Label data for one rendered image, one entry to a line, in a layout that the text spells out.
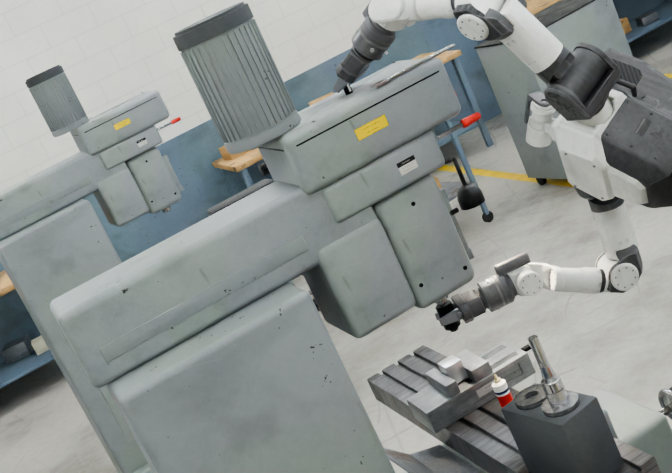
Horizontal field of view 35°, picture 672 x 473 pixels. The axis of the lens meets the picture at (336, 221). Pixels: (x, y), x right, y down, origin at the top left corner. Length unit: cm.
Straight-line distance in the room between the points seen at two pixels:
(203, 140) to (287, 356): 688
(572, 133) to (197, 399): 107
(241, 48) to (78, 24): 664
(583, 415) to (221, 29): 122
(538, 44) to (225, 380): 104
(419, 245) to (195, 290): 59
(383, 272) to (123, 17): 674
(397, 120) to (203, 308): 66
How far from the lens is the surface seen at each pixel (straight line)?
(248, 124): 257
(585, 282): 297
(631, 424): 318
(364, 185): 264
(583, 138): 259
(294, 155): 256
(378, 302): 269
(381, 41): 263
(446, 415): 308
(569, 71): 253
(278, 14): 954
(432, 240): 275
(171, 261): 253
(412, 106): 267
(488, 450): 290
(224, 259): 255
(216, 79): 257
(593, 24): 751
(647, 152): 258
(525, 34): 246
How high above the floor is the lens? 230
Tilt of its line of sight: 15 degrees down
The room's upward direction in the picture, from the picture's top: 25 degrees counter-clockwise
